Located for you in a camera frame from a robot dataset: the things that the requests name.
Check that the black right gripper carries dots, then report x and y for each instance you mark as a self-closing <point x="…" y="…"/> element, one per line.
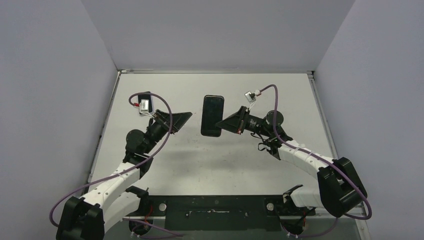
<point x="241" y="120"/>

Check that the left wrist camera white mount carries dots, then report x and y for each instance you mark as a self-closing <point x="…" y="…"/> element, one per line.
<point x="144" y="106"/>

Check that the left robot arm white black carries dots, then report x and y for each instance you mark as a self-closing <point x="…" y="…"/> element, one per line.
<point x="90" y="216"/>

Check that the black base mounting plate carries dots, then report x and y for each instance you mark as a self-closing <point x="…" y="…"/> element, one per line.
<point x="200" y="222"/>

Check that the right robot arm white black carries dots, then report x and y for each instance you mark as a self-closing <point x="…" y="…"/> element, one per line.
<point x="339" y="188"/>

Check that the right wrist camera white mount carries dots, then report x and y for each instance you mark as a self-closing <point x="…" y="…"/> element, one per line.
<point x="251" y="97"/>

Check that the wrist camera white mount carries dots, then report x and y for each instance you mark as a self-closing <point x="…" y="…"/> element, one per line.
<point x="251" y="97"/>
<point x="144" y="106"/>

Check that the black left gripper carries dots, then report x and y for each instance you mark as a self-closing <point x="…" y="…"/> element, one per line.
<point x="161" y="117"/>

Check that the black phone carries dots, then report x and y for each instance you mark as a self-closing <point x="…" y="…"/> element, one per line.
<point x="145" y="96"/>

